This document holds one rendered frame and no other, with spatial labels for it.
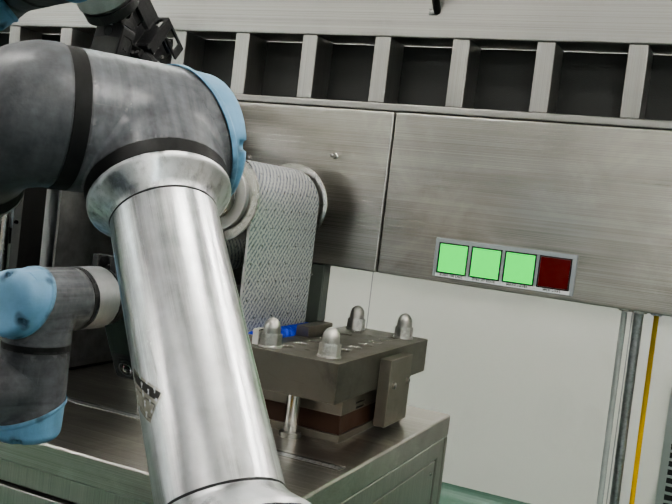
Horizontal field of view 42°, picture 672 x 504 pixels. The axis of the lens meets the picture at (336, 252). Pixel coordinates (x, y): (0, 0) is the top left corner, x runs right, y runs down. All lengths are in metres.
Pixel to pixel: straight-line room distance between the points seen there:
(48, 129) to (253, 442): 0.28
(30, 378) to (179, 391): 0.44
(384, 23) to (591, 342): 2.46
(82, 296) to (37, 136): 0.37
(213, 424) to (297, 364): 0.73
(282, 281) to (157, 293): 0.88
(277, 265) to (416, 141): 0.35
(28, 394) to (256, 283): 0.52
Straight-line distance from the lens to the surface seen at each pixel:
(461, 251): 1.56
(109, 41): 1.16
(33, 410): 1.01
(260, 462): 0.57
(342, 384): 1.29
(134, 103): 0.70
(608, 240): 1.52
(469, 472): 4.11
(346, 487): 1.22
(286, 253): 1.49
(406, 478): 1.46
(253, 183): 1.37
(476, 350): 4.00
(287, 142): 1.72
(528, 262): 1.53
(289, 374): 1.30
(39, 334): 1.00
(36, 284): 0.98
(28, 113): 0.68
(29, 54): 0.71
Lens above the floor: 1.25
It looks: 3 degrees down
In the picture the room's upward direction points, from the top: 7 degrees clockwise
